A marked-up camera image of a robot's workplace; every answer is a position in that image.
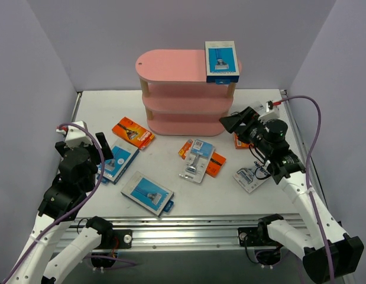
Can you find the white Gillette pack lower right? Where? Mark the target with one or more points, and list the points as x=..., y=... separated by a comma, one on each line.
x=252, y=176

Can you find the orange razor cartridge box right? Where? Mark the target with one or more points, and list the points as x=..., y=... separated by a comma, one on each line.
x=239, y=144

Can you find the white Gillette pack upper right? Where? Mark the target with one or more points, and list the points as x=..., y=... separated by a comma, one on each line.
x=257, y=107

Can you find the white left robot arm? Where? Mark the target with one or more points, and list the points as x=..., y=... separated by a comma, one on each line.
x=58, y=209

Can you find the orange Gillette box centre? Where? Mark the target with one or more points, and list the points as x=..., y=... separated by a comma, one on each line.
x=215, y=164

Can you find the blue Harry's razor box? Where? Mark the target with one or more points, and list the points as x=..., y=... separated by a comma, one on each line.
x=221, y=62

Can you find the blue Harry's box left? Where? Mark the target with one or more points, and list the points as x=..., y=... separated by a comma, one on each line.
x=124, y=154

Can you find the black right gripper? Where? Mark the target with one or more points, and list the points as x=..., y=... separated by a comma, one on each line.
x=243, y=124

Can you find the white gillette pack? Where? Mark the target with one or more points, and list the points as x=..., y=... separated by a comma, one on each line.
x=257, y=107
x=252, y=176

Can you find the orange Gillette Fusion box left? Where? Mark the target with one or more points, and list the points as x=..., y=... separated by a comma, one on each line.
x=133, y=133

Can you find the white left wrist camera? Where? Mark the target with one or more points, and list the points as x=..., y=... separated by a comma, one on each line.
x=76, y=134

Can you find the aluminium front rail frame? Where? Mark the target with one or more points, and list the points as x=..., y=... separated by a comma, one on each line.
x=205, y=216

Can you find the blue Harry's box front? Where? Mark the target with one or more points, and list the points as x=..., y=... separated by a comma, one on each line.
x=148, y=194

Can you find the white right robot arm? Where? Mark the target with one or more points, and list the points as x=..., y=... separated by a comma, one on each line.
x=327, y=251

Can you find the clear blister razor pack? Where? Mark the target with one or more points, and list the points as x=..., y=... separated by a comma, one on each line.
x=196, y=161

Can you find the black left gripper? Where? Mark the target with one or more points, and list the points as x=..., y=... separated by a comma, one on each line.
x=92, y=148

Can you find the pink three-tier shelf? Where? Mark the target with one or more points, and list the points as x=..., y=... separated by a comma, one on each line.
x=177, y=98

